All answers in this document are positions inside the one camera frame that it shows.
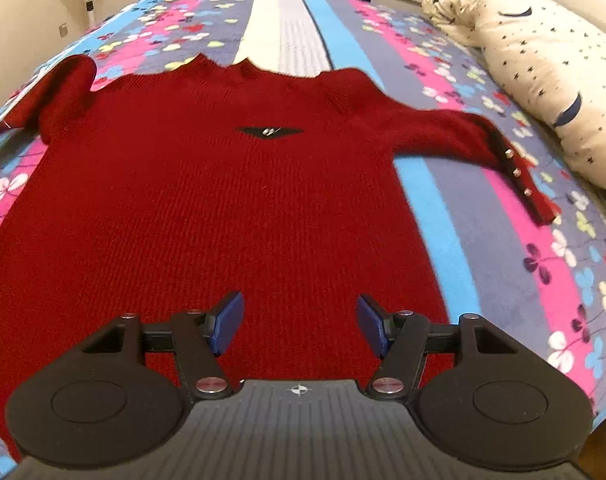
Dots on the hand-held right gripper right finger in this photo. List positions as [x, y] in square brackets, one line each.
[370, 322]

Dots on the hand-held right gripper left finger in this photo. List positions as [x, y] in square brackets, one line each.
[228, 322]

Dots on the red knitted sweater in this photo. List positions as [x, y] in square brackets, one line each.
[233, 210]

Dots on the floral striped blanket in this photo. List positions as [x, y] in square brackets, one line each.
[483, 240]

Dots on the cream star-print pillow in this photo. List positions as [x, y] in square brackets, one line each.
[543, 60]

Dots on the wall socket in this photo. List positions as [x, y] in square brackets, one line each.
[63, 30]

